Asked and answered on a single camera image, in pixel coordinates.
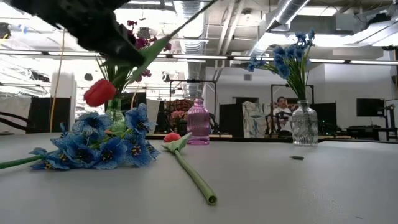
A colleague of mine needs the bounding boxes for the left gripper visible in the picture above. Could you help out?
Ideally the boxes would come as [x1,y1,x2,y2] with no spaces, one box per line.
[52,0,146,67]

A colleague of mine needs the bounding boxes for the purple artificial flower bunch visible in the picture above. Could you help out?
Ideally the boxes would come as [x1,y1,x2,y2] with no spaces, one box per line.
[102,37,153,100]
[96,19,172,100]

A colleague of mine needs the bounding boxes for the red artificial tulip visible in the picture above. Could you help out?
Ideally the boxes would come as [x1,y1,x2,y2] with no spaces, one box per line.
[83,0,218,108]
[162,131,218,206]

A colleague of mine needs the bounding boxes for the large-blossom blue flower bunch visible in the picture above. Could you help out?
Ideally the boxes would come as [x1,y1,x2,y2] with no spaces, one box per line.
[0,102,162,171]

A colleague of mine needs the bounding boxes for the green glass vase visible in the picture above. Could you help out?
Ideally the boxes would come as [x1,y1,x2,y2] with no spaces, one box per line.
[104,98,127,133]

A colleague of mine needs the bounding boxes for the pink background flowers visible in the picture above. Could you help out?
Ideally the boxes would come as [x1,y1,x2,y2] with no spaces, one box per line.
[170,110,187,125]

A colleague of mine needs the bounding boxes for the pink ribbed glass vase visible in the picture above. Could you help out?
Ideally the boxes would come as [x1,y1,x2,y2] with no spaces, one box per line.
[186,98,211,146]

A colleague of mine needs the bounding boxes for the clear ribbed glass vase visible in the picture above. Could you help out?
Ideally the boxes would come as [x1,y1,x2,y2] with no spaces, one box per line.
[291,100,319,147]

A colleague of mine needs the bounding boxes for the dark patterned tapestry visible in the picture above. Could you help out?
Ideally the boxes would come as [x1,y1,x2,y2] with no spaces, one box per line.
[169,98,205,121]

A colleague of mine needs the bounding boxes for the black partition panel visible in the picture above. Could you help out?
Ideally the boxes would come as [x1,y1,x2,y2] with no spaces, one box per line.
[310,102,338,135]
[26,97,72,134]
[219,103,245,138]

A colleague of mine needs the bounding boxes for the white curtain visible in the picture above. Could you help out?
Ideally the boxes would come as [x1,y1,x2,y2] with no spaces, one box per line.
[0,95,32,134]

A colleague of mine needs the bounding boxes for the white and blue cloth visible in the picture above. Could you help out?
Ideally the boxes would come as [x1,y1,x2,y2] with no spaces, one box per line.
[241,100,272,138]

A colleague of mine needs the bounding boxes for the small-blossom blue flower bunch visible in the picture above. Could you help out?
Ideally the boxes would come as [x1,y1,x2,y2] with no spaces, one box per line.
[247,28,317,102]

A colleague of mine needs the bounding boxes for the person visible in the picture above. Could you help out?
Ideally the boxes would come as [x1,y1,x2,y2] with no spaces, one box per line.
[272,96,295,138]

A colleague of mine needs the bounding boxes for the black computer monitor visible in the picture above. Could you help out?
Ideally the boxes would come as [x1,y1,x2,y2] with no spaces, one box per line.
[356,98,386,118]

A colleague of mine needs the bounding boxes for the black office desk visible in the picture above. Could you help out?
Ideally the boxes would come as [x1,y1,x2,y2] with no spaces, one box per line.
[345,124,398,141]

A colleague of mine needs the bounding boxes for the white whiteboard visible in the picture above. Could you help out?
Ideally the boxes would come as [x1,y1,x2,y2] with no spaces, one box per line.
[385,98,398,127]

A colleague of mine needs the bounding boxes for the ribbed ceiling air duct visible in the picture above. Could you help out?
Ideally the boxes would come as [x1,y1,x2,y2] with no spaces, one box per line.
[172,0,208,99]

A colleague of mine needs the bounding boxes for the yellow hanging cable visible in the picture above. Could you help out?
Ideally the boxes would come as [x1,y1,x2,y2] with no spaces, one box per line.
[49,29,65,133]

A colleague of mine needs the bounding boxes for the black looped cable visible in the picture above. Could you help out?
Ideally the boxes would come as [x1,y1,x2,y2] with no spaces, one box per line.
[0,111,29,132]

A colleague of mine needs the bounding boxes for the silver ceiling air duct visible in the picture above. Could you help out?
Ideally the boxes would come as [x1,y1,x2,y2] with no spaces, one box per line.
[247,0,312,58]

